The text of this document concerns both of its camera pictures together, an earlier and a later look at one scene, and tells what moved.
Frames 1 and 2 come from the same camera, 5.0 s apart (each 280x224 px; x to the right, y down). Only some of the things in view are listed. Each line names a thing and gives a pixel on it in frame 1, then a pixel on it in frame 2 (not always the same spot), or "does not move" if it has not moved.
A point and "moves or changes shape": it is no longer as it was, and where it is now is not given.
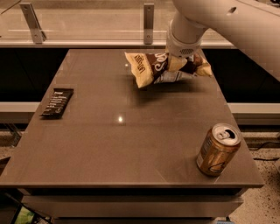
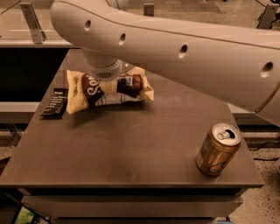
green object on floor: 24,216 does not move
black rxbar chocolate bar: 58,103 does not move
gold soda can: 218,149 does not move
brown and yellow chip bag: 150,69 moves or changes shape
